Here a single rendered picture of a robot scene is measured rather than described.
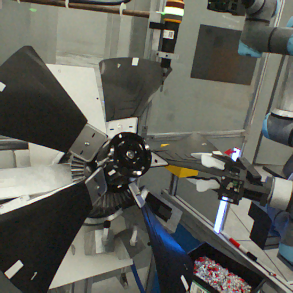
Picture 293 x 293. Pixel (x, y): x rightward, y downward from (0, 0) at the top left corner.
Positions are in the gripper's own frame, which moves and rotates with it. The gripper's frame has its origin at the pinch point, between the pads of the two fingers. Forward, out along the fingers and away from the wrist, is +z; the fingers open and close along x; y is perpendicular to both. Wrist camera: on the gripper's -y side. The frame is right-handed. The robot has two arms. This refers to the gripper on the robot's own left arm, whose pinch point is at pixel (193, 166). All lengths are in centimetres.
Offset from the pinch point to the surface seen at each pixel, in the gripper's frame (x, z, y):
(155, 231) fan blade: 10.2, 3.1, 18.4
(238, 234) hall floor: 136, -23, -161
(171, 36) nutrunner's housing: -32.8, 10.3, 1.8
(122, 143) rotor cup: -8.1, 15.4, 14.0
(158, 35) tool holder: -32.7, 13.8, 1.8
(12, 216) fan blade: -0.7, 24.7, 40.2
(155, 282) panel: 84, 13, -33
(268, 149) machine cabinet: 129, -40, -366
